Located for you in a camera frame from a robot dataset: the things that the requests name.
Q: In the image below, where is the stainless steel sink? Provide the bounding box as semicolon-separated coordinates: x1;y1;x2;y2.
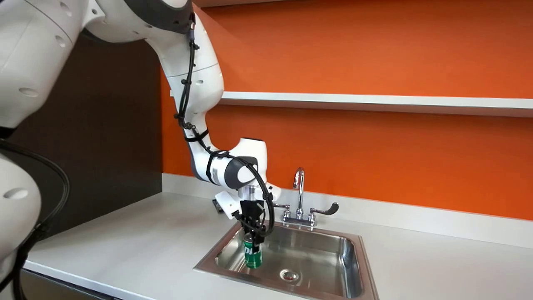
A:
197;224;380;300

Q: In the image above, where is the white wall shelf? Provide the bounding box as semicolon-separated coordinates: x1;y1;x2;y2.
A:
224;92;533;119

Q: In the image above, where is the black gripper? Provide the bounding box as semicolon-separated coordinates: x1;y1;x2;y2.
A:
240;200;267;249

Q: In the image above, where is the green soda can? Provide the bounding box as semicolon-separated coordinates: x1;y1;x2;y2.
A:
244;242;264;270

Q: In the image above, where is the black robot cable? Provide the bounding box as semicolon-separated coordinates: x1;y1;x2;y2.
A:
0;139;72;300

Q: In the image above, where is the chrome faucet with black handles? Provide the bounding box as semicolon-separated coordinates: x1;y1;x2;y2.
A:
277;167;340;229

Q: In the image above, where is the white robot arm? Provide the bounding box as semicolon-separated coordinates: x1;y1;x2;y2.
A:
0;0;277;252

